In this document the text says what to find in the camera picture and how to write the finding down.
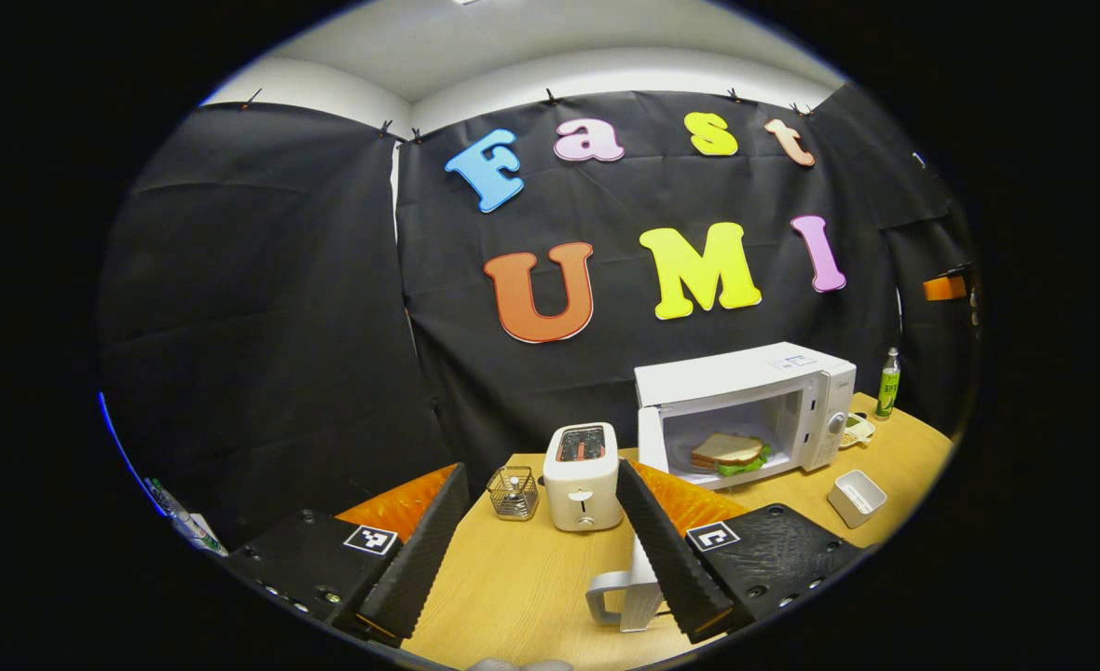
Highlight sandwich with lettuce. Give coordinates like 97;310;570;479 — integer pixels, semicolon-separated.
690;431;773;478

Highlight black backdrop cloth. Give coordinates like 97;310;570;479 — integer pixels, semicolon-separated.
98;84;980;551

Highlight green label drink bottle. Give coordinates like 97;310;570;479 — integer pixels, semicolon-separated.
876;348;902;421

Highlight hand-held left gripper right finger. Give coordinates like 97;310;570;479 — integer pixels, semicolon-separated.
617;459;873;644

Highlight small wire basket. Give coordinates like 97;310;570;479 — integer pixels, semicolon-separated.
487;465;540;521

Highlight white microwave oven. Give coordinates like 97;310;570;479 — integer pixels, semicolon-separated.
585;342;857;633

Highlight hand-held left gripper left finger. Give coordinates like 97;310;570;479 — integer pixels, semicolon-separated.
224;463;470;644

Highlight clear plastic water bottle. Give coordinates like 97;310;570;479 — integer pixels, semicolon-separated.
144;477;229;557

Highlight white toaster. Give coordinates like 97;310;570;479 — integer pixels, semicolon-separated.
543;422;626;533

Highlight white rectangular container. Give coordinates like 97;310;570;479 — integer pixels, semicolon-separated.
827;469;888;529

